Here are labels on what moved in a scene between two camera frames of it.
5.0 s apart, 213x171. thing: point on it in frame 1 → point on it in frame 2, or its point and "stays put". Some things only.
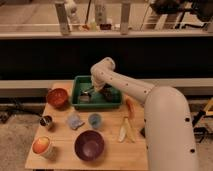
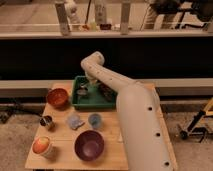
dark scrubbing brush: (85, 96) → (81, 91)
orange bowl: (57, 98) stays put
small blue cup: (94, 120) stays put
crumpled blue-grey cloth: (74, 121) stays put
